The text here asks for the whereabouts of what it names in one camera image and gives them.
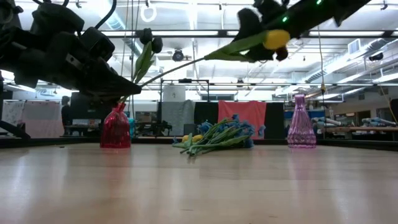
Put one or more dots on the black hanging cloth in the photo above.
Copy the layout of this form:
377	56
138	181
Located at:
205	113
275	121

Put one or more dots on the red glass vase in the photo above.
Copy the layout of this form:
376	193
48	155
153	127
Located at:
115	130

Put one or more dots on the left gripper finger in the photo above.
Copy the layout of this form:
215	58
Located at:
105	81

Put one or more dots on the coral hanging cloth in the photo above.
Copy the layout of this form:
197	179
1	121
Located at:
242	109

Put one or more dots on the person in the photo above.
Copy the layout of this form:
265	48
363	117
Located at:
66	112

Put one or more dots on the black overhead light bar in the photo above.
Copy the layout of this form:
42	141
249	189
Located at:
222	33

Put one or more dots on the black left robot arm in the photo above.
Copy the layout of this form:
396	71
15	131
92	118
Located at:
53	18

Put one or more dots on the white ceiling vent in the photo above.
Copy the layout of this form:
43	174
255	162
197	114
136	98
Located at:
354	46

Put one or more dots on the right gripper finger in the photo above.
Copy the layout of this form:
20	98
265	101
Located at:
281	53
248	23

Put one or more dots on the pink hanging cloth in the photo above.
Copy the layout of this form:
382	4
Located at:
43	118

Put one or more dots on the grey background robot arm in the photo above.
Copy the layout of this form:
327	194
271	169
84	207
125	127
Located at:
323	120
377	121

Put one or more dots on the background wooden table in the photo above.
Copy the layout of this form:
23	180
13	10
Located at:
360	128

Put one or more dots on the grey hanging cloth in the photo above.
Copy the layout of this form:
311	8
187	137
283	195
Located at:
177	116

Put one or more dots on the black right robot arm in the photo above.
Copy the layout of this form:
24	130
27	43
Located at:
351	9

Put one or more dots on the white printed hanging cloth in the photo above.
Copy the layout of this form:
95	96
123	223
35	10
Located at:
12	112

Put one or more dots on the black background robot rig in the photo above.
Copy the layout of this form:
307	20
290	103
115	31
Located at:
155	127

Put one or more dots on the black monitor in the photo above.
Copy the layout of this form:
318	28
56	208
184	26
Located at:
84	109

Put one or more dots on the pink ribbed glass vase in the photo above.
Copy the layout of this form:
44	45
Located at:
301	130

